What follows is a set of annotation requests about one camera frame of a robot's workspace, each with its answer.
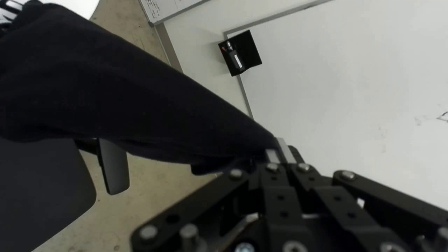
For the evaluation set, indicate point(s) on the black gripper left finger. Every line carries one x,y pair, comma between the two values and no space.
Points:
274,200

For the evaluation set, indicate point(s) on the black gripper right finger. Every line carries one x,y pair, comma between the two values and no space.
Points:
326,196

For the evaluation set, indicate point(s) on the black shirt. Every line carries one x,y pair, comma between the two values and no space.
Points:
116,92

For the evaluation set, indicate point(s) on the black chair armrest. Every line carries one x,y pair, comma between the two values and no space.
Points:
113,168

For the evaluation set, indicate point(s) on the grey-backed black office chair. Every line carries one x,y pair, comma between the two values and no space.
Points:
36,196

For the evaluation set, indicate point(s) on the low wide whiteboard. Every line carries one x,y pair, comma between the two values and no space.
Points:
168,7

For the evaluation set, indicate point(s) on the large wall whiteboard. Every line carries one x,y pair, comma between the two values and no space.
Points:
350,92

